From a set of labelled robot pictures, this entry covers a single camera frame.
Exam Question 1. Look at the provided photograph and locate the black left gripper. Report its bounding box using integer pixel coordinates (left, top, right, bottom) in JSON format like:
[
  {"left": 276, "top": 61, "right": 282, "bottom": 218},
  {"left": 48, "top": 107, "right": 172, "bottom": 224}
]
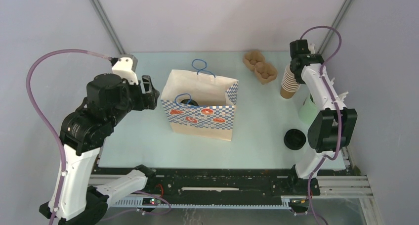
[{"left": 109, "top": 74, "right": 160, "bottom": 126}]

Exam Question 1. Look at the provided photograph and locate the black plastic cup lid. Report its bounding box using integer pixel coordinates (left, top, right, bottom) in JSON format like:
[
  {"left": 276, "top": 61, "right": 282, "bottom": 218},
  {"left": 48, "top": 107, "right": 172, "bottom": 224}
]
[{"left": 181, "top": 99, "right": 199, "bottom": 107}]

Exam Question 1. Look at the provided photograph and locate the blue checkered paper bag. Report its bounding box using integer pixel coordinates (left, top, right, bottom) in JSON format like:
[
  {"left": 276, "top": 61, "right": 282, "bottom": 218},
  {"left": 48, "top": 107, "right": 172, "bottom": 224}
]
[{"left": 160, "top": 59, "right": 239, "bottom": 141}]

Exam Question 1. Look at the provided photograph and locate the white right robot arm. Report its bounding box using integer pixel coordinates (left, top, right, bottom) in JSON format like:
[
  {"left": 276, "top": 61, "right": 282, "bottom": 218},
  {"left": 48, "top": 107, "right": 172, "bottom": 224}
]
[{"left": 287, "top": 39, "right": 357, "bottom": 194}]

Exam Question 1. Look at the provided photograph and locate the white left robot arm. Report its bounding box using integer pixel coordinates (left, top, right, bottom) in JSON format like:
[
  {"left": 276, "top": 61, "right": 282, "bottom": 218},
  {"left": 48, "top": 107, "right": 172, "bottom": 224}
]
[{"left": 40, "top": 74, "right": 159, "bottom": 225}]

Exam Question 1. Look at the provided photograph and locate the stack of brown paper cups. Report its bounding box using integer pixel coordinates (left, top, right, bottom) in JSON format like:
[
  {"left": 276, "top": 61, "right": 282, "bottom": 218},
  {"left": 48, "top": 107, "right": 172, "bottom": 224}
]
[{"left": 280, "top": 64, "right": 300, "bottom": 99}]

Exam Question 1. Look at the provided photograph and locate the brown pulp cup carrier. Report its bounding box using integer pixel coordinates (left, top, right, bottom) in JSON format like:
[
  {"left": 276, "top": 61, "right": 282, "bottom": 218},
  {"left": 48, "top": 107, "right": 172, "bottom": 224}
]
[{"left": 243, "top": 50, "right": 278, "bottom": 85}]

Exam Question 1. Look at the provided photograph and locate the green straw holder cup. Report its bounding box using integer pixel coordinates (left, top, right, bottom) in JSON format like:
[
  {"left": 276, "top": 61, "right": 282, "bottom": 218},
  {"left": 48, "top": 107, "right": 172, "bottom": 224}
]
[{"left": 298, "top": 94, "right": 319, "bottom": 125}]

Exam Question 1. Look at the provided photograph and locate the stack of black lids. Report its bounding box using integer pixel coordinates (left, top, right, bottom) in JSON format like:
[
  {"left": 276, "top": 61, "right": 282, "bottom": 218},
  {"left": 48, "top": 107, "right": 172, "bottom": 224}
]
[{"left": 284, "top": 129, "right": 306, "bottom": 151}]

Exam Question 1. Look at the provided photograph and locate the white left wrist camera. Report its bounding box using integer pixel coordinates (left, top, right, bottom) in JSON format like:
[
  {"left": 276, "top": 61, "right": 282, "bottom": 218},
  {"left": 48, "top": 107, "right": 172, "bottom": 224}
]
[{"left": 110, "top": 54, "right": 139, "bottom": 85}]

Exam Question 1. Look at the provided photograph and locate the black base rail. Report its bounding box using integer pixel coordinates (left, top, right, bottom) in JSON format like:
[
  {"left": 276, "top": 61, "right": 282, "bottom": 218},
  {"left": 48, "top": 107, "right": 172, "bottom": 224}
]
[{"left": 77, "top": 168, "right": 374, "bottom": 209}]

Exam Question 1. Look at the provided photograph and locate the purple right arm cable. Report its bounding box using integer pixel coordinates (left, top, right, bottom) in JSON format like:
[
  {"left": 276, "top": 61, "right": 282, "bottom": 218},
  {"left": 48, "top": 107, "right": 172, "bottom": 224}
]
[{"left": 299, "top": 26, "right": 344, "bottom": 225}]

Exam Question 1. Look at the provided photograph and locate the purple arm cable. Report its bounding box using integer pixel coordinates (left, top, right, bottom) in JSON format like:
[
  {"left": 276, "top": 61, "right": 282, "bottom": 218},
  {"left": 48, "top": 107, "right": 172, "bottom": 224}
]
[
  {"left": 299, "top": 26, "right": 344, "bottom": 225},
  {"left": 25, "top": 48, "right": 172, "bottom": 225}
]

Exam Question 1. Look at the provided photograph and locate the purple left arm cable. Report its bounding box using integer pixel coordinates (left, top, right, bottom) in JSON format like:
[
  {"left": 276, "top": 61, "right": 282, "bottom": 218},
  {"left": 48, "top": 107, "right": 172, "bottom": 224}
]
[{"left": 25, "top": 48, "right": 172, "bottom": 225}]

